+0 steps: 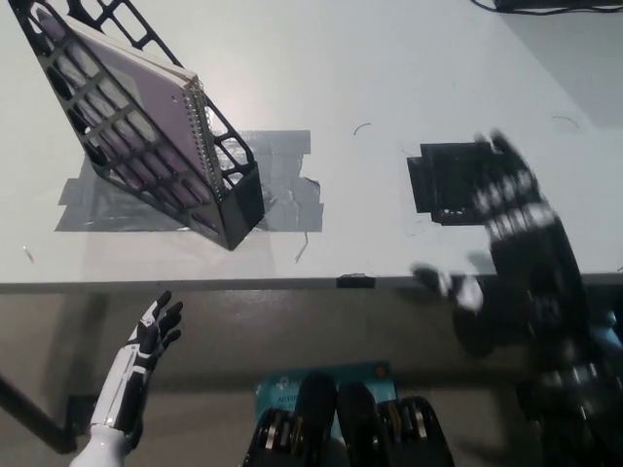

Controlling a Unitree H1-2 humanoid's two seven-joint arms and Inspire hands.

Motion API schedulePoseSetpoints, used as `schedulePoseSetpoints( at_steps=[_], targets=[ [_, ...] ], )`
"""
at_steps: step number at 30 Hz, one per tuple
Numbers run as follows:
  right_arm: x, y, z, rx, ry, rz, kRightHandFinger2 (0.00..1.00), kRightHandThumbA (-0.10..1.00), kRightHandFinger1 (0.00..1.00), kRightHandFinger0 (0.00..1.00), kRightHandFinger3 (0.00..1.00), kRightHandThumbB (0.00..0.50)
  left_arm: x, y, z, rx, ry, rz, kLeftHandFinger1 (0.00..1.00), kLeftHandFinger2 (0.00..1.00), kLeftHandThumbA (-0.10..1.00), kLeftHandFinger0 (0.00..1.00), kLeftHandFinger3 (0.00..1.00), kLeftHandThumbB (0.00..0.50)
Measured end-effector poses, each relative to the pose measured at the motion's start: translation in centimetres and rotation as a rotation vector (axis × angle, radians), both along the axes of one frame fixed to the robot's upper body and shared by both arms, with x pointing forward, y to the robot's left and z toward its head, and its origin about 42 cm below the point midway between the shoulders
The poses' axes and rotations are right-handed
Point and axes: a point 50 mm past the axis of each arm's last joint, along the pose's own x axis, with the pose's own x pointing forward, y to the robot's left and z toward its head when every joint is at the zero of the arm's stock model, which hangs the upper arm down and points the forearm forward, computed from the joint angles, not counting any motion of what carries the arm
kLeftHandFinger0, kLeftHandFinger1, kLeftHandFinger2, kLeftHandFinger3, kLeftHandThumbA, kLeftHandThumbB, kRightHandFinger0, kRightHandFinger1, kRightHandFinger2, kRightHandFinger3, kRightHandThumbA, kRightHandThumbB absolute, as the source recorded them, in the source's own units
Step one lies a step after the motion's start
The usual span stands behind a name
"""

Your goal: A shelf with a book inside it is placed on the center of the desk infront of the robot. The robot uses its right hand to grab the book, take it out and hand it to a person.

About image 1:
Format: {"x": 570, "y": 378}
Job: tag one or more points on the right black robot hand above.
{"x": 530, "y": 272}

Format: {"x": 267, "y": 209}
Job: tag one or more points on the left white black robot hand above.
{"x": 131, "y": 374}

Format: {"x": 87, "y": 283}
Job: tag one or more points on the purple spiral notebook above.
{"x": 146, "y": 97}

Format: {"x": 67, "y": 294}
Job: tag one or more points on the black lattice file shelf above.
{"x": 239, "y": 206}

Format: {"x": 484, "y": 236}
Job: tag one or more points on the black table leg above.
{"x": 29, "y": 413}

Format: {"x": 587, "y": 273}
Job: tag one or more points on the teal circuit board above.
{"x": 282, "y": 384}

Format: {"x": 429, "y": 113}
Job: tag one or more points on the grey tape patch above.
{"x": 287, "y": 194}

